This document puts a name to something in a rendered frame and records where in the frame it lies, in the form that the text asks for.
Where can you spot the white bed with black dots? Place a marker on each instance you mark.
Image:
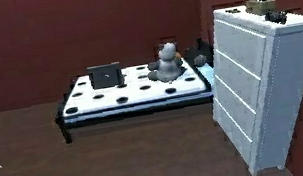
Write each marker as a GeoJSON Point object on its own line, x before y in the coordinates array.
{"type": "Point", "coordinates": [133, 94]}

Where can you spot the grey teddy bear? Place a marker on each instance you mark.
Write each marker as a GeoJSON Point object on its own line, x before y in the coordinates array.
{"type": "Point", "coordinates": [166, 65]}

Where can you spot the grey laptop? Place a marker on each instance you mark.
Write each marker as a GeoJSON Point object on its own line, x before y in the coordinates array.
{"type": "Point", "coordinates": [105, 76]}

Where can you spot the dark grey pillow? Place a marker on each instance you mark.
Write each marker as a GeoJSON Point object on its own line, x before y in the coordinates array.
{"type": "Point", "coordinates": [199, 53]}

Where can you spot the white chest of drawers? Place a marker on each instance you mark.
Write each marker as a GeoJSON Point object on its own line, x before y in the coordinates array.
{"type": "Point", "coordinates": [260, 85]}

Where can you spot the flat black object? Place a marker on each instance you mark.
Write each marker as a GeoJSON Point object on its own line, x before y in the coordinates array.
{"type": "Point", "coordinates": [232, 11]}

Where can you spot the olive box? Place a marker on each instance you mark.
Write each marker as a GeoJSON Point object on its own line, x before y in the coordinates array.
{"type": "Point", "coordinates": [259, 6]}

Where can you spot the small black object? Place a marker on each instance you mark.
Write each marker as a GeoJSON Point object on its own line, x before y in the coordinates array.
{"type": "Point", "coordinates": [276, 16]}

